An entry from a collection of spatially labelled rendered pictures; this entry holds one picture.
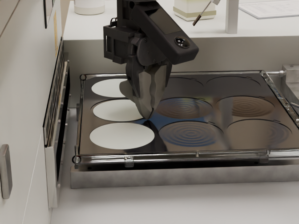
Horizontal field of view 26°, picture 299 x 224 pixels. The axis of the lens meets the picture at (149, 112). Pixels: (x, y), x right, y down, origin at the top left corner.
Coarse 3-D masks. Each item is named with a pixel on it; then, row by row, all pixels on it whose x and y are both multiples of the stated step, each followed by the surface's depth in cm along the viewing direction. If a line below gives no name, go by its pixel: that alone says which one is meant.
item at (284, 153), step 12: (84, 156) 93; (96, 156) 93; (108, 156) 93; (120, 156) 93; (132, 156) 94; (144, 156) 94; (156, 156) 94; (168, 156) 94; (180, 156) 94; (192, 156) 94; (204, 156) 94; (216, 156) 94; (228, 156) 94; (240, 156) 95; (252, 156) 95; (264, 156) 95; (276, 156) 95; (288, 156) 95
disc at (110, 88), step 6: (96, 84) 122; (102, 84) 122; (108, 84) 122; (114, 84) 122; (96, 90) 119; (102, 90) 119; (108, 90) 119; (114, 90) 119; (108, 96) 116; (114, 96) 116; (120, 96) 116
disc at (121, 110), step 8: (104, 104) 113; (112, 104) 113; (120, 104) 113; (128, 104) 113; (96, 112) 109; (104, 112) 109; (112, 112) 109; (120, 112) 109; (128, 112) 109; (136, 112) 109; (112, 120) 106; (120, 120) 106; (128, 120) 106
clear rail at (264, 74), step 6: (264, 72) 128; (264, 78) 125; (270, 78) 125; (270, 84) 122; (276, 90) 118; (276, 96) 117; (282, 96) 115; (282, 102) 113; (288, 108) 110; (288, 114) 109; (294, 114) 108; (294, 120) 106
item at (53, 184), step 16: (64, 64) 120; (64, 80) 112; (64, 96) 111; (64, 112) 117; (64, 128) 110; (48, 144) 88; (64, 144) 108; (48, 160) 88; (48, 176) 88; (48, 192) 89
